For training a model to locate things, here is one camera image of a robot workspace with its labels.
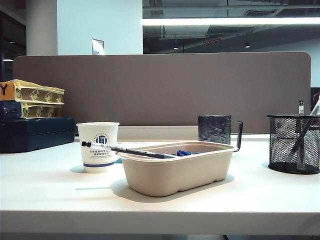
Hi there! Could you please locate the black gel pen clear barrel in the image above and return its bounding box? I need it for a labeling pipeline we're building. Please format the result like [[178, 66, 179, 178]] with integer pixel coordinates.
[[81, 140, 177, 159]]

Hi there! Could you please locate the black mesh pen holder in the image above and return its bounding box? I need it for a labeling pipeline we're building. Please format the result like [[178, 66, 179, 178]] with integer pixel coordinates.
[[266, 114, 320, 175]]

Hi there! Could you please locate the brown desk divider panel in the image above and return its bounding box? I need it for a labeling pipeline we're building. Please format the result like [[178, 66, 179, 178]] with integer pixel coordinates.
[[12, 51, 312, 135]]

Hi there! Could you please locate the beige pulp tray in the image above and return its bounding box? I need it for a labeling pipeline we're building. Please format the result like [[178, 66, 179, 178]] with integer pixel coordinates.
[[115, 141, 240, 198]]

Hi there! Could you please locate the white paper cup blue logo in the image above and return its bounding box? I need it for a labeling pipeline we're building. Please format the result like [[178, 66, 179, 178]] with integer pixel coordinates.
[[76, 121, 120, 174]]

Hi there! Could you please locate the white ceiling light strip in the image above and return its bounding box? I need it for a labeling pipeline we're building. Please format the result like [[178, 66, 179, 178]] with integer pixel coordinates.
[[142, 17, 320, 26]]

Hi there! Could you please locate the dark blue plastic case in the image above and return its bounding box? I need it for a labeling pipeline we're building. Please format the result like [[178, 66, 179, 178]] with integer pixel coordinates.
[[0, 116, 76, 154]]

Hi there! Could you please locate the colourful letter puzzle box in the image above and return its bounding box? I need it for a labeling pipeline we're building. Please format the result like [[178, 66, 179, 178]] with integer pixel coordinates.
[[0, 79, 65, 103]]

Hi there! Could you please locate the grey desk cable flap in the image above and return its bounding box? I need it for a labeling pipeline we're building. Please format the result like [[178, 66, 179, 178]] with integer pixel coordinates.
[[116, 125, 200, 143]]

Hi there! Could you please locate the dark grey mug with handle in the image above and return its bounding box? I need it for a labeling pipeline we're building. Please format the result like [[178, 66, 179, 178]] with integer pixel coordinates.
[[197, 114, 244, 153]]

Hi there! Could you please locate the framed wall sign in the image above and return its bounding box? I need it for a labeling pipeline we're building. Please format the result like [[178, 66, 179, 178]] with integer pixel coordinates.
[[91, 38, 105, 55]]

